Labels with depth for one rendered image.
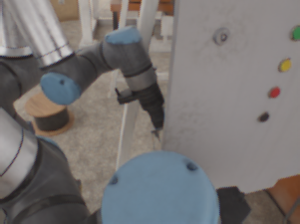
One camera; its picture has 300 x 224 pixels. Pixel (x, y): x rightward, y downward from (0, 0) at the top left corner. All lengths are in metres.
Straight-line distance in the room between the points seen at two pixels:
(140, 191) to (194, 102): 0.22
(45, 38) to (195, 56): 0.31
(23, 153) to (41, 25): 0.30
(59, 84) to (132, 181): 0.34
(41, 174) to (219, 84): 0.29
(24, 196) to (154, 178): 0.14
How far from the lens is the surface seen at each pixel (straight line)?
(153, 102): 0.58
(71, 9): 6.02
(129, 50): 0.52
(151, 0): 0.74
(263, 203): 1.58
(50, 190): 0.25
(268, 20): 0.35
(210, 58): 0.32
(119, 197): 0.17
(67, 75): 0.47
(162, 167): 0.17
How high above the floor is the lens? 1.21
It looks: 35 degrees down
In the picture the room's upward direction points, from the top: 3 degrees clockwise
